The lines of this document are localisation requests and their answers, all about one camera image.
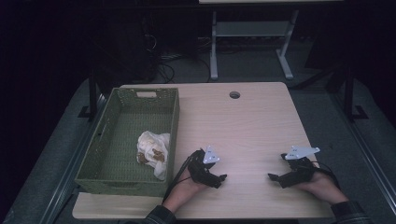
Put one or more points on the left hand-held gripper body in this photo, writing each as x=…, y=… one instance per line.
x=199, y=169

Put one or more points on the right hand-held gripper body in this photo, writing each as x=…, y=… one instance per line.
x=300, y=174

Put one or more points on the white printed cloth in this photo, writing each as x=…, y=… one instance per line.
x=154, y=149

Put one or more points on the green woven storage basket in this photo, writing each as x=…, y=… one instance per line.
x=124, y=140

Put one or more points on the person's left hand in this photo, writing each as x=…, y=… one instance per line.
x=183, y=189

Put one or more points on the person's right hand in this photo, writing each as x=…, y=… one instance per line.
x=323, y=186

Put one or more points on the aluminium frame rail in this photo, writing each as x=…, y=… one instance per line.
x=74, y=155
x=370, y=155

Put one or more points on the black metal post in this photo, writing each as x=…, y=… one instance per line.
x=92, y=96

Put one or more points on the white metal desk frame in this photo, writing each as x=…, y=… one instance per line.
x=252, y=29

